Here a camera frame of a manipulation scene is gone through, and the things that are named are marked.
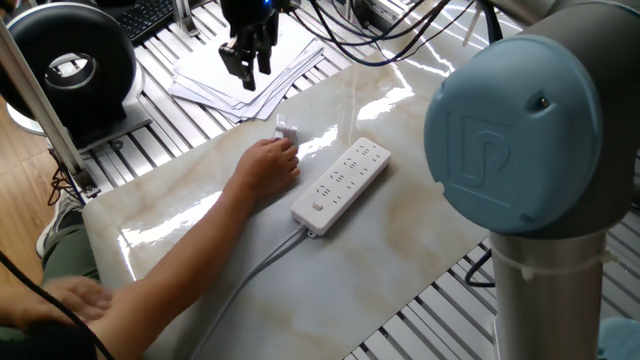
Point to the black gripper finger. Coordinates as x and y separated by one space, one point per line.
240 55
265 50

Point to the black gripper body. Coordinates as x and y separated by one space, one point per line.
250 15

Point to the white bulb holder adapter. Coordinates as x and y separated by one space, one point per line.
285 131

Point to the white power strip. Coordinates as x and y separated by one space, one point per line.
340 185

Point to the person right forearm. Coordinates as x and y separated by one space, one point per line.
175 280

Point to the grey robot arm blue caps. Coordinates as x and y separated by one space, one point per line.
515 135

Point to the person right hand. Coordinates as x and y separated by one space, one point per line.
267 167

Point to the person left hand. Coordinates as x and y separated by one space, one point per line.
80 300

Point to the stack of white paper sheets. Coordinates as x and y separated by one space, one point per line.
200 75

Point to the black computer keyboard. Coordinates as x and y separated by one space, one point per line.
145 17

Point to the grey sneaker shoe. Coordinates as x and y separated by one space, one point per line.
60 220

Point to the white marble pattern board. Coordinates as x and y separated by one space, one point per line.
350 280

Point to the green trouser leg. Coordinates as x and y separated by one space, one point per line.
70 255

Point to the black shirt sleeve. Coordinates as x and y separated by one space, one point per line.
55 345

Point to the aluminium frame beam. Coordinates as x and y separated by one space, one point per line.
182 17
40 115

